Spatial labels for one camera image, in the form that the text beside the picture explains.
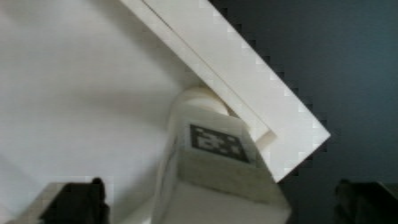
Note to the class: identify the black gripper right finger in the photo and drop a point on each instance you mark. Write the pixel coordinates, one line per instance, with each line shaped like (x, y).
(366, 203)

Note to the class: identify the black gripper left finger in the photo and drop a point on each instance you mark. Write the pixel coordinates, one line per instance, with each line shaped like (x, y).
(78, 206)

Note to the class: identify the white table leg with tag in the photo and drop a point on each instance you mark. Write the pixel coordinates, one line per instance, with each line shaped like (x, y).
(215, 187)

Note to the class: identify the white square tabletop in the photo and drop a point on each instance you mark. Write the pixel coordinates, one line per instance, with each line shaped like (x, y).
(91, 77)

